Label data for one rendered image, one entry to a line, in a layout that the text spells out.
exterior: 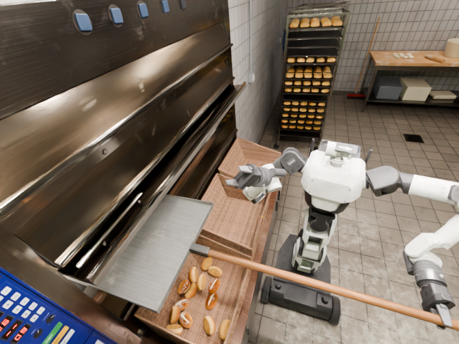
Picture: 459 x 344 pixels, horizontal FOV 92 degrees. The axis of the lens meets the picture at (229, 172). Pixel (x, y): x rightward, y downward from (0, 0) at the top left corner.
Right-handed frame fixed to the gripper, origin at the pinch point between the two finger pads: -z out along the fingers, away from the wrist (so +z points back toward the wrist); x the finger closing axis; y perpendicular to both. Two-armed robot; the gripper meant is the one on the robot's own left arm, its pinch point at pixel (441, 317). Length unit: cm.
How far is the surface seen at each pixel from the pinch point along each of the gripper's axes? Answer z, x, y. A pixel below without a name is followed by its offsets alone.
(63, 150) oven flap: -9, -55, 122
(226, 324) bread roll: -12, 55, 77
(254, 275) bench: 22, 62, 70
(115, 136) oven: 11, -47, 123
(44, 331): -46, -12, 120
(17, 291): -41, -31, 120
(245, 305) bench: 2, 62, 70
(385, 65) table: 413, 35, -55
